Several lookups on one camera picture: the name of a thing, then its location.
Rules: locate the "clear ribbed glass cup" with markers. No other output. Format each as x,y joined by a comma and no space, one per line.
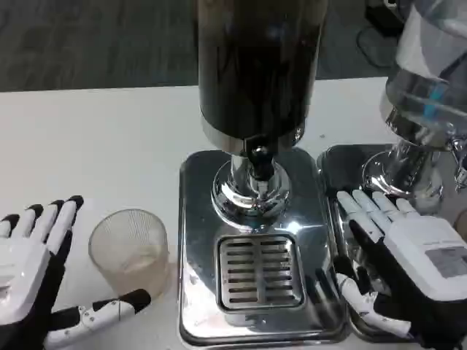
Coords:
127,251

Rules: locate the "steel drip tray grid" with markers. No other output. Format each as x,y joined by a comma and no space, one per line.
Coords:
261,271

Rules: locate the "black dispenser tap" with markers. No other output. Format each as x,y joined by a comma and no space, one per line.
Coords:
259,160

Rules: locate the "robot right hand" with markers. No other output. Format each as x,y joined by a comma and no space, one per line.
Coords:
416,262

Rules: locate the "dark drink dispenser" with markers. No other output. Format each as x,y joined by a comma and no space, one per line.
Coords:
255,65

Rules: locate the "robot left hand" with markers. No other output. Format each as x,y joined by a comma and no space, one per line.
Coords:
25,270

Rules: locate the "clear drink dispenser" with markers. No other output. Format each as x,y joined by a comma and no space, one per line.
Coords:
419,91

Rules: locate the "steel dispenser tap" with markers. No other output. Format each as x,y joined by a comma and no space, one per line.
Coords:
460,164

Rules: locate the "black box on floor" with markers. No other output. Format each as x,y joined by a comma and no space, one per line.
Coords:
383,16

